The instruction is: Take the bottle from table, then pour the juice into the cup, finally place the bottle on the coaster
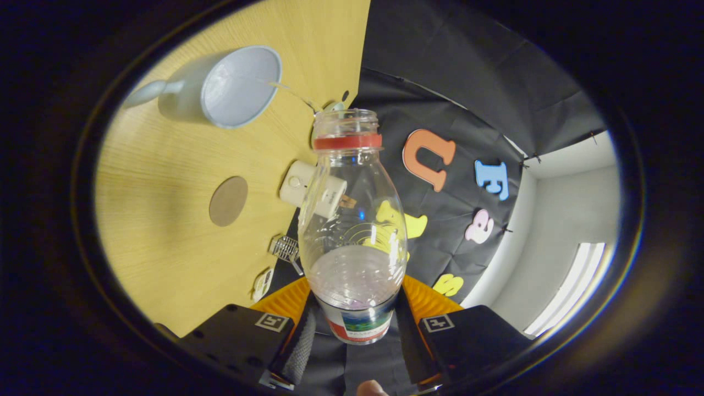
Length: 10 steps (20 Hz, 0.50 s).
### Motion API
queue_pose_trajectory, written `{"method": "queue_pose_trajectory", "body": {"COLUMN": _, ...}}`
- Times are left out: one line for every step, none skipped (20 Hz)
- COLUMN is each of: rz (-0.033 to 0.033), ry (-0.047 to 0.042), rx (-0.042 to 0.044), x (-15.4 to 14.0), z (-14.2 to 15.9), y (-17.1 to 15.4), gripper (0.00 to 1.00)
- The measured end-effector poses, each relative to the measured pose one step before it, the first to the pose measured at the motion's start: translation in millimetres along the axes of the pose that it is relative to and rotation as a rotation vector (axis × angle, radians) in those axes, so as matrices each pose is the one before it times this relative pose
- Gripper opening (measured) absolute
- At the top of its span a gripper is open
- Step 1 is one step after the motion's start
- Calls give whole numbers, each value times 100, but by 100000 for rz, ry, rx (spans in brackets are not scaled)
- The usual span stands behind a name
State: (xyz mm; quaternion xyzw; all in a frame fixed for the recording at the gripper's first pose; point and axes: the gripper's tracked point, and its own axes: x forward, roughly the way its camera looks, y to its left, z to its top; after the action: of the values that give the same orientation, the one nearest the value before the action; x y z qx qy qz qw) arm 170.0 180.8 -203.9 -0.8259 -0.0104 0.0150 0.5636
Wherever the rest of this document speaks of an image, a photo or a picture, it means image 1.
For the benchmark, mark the black backdrop cloth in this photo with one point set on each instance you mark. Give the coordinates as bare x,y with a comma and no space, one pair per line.
451,82

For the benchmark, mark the long ceiling light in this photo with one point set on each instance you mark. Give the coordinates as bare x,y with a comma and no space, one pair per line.
572,286

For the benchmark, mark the round brown coaster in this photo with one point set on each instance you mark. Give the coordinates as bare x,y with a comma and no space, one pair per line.
228,201

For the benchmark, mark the wooden table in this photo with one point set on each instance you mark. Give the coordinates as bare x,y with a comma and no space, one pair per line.
165,220

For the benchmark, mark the white divided seed dish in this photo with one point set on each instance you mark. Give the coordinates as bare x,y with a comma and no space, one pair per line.
263,284

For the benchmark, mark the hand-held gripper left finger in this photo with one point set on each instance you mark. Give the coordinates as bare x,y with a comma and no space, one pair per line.
242,338

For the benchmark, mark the white toaster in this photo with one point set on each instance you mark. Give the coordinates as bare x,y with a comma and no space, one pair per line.
292,187

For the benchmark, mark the pale green plate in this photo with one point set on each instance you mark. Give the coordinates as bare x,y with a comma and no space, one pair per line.
334,105

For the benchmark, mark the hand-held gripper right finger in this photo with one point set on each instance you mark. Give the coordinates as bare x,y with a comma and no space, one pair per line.
473,341

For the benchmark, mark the clear plastic juice bottle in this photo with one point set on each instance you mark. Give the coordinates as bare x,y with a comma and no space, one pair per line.
352,231

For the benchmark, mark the white cup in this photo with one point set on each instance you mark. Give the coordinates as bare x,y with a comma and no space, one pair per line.
231,93

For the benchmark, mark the clear juice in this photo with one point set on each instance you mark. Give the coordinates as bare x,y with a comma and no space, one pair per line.
280,86

